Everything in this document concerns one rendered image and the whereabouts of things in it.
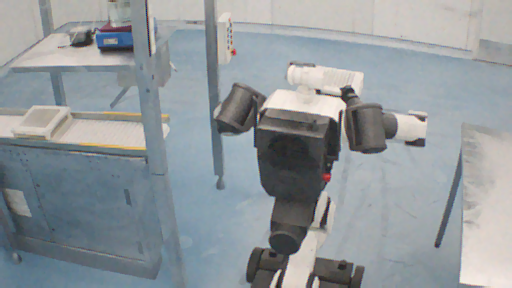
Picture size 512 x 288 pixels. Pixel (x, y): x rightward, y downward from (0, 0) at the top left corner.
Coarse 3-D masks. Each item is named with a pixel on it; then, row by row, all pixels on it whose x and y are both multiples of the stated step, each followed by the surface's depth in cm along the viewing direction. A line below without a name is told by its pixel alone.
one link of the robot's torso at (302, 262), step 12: (312, 228) 214; (324, 228) 215; (312, 240) 210; (324, 240) 210; (300, 252) 209; (312, 252) 208; (288, 264) 209; (300, 264) 208; (312, 264) 210; (288, 276) 206; (300, 276) 205; (312, 276) 208
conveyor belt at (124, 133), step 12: (0, 120) 227; (12, 120) 226; (72, 120) 223; (84, 120) 223; (96, 120) 222; (0, 132) 216; (72, 132) 214; (84, 132) 213; (96, 132) 213; (108, 132) 213; (120, 132) 212; (132, 132) 212; (108, 144) 204; (120, 144) 204; (132, 144) 204; (144, 144) 204; (144, 156) 204
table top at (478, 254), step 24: (480, 144) 206; (504, 144) 206; (480, 168) 190; (504, 168) 189; (480, 192) 176; (504, 192) 175; (480, 216) 164; (504, 216) 163; (480, 240) 153; (504, 240) 152; (480, 264) 143; (504, 264) 142
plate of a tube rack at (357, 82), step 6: (318, 66) 231; (348, 72) 226; (360, 72) 226; (354, 78) 220; (360, 78) 220; (324, 84) 214; (354, 84) 215; (360, 84) 215; (324, 90) 210; (330, 90) 210; (336, 90) 209
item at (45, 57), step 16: (96, 32) 201; (48, 48) 189; (64, 48) 187; (80, 48) 185; (96, 48) 183; (112, 48) 181; (128, 48) 180; (16, 64) 176; (32, 64) 174; (48, 64) 173; (64, 64) 171; (80, 64) 170; (96, 64) 169; (112, 64) 168; (128, 64) 167
